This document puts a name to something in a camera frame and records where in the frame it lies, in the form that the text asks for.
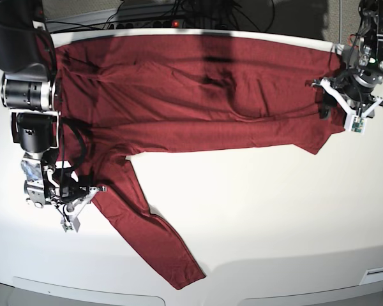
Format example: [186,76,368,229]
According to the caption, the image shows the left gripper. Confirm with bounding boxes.
[319,71,379,120]

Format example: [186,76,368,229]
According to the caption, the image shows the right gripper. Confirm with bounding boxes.
[49,178,90,205]

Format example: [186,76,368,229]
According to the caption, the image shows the red long-sleeve T-shirt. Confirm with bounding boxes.
[56,35,344,289]

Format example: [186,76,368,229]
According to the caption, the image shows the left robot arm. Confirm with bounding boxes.
[312,1,383,119]

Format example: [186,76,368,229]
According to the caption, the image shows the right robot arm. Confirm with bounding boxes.
[0,1,97,213]

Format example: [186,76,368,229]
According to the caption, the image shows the white power strip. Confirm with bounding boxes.
[106,18,196,30]

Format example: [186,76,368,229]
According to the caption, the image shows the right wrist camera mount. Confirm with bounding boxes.
[60,186,107,233]

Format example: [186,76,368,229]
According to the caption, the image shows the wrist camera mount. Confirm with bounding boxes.
[60,186,107,233]
[311,77,383,135]

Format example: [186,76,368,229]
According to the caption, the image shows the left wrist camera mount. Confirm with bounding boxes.
[311,77,383,135]

